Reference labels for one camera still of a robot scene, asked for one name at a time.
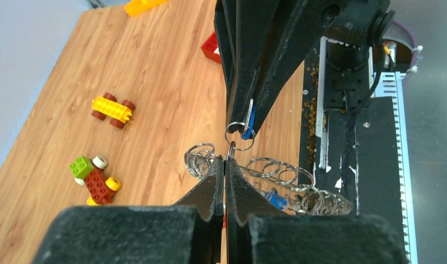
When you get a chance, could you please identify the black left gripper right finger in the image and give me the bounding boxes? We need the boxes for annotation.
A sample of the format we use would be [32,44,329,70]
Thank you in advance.
[226,158,408,263]

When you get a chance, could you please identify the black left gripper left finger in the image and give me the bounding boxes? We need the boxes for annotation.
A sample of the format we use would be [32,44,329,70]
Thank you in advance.
[33,157,224,263]

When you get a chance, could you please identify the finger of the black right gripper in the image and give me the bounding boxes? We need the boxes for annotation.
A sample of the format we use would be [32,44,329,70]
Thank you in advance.
[253,1,352,133]
[214,1,280,126]

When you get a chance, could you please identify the blue key tag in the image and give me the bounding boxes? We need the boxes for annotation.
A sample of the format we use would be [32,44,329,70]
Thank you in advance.
[263,188,288,210]
[241,98,256,140]

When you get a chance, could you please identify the red window brick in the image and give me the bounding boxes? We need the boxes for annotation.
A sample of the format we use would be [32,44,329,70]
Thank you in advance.
[201,31,222,64]

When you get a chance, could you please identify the yellow triangular brick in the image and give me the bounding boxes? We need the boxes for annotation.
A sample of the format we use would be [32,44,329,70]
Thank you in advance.
[124,0,168,17]

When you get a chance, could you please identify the red yellow toy brick car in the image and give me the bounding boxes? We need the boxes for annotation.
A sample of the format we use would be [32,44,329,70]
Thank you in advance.
[69,156,122,206]

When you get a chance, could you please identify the yellow brown toy brick car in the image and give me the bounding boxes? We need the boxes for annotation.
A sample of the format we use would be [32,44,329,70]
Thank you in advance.
[91,93,136,129]

